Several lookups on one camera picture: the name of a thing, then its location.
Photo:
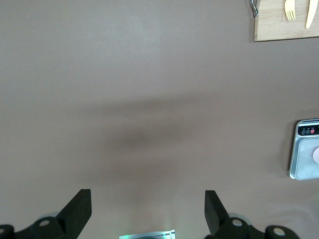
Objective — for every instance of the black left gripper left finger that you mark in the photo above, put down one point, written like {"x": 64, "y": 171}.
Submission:
{"x": 74, "y": 216}

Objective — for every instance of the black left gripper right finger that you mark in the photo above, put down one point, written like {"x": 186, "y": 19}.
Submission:
{"x": 216, "y": 219}

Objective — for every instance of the silver digital kitchen scale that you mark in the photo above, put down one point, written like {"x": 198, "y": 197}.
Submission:
{"x": 302, "y": 164}

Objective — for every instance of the brown table cover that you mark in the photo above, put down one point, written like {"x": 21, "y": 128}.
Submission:
{"x": 149, "y": 74}

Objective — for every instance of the bamboo cutting board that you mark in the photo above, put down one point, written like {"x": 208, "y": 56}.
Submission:
{"x": 274, "y": 30}

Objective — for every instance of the yellow plastic fork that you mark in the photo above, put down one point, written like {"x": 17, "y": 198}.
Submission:
{"x": 289, "y": 11}

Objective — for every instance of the yellow plastic knife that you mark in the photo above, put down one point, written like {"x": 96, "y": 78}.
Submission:
{"x": 310, "y": 15}

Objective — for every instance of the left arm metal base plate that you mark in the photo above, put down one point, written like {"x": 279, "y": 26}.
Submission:
{"x": 149, "y": 235}

